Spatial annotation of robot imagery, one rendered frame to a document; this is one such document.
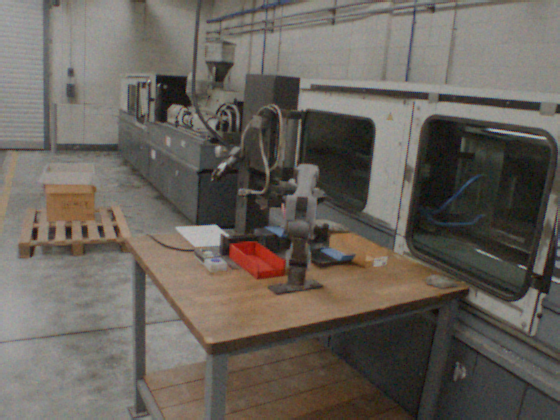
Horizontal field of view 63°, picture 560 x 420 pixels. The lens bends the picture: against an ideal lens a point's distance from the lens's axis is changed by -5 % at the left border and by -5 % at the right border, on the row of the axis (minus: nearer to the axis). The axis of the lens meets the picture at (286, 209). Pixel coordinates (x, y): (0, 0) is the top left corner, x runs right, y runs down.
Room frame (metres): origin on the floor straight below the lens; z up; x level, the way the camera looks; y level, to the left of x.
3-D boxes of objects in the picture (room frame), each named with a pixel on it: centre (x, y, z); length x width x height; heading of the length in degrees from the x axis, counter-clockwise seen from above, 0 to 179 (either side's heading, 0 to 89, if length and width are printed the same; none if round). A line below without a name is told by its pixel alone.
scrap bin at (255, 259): (1.80, 0.10, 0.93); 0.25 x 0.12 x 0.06; 32
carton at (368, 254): (2.03, -0.33, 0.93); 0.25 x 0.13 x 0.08; 32
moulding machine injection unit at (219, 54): (6.35, 1.08, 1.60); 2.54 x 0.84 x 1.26; 29
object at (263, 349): (1.89, -0.03, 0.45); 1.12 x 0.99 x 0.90; 122
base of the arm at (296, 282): (1.62, -0.06, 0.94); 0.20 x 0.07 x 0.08; 122
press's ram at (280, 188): (2.10, 0.07, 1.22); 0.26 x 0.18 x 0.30; 32
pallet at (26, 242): (4.53, 2.11, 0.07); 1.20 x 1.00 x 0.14; 26
